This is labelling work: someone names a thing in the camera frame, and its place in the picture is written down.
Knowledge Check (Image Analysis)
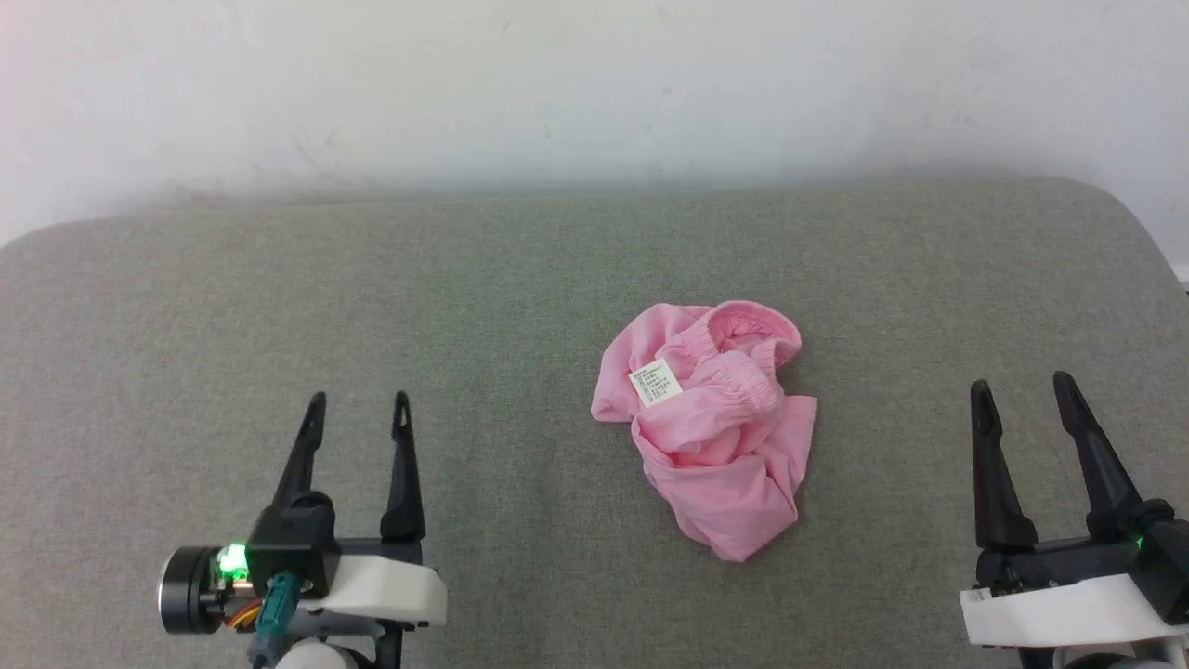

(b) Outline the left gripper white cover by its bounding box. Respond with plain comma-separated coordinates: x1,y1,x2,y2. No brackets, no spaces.
272,390,447,669

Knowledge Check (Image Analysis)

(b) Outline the pink garment with white label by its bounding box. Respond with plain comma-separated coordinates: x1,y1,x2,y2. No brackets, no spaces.
591,300,818,564

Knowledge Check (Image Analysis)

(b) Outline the grey fabric sofa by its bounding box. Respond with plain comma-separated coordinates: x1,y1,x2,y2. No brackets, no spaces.
0,177,1189,669

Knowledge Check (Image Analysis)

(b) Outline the left camera cable teal plug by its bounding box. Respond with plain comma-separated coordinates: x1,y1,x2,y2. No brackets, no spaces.
223,571,303,669

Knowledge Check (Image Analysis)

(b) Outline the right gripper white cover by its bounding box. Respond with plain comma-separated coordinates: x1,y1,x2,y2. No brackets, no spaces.
960,372,1189,669

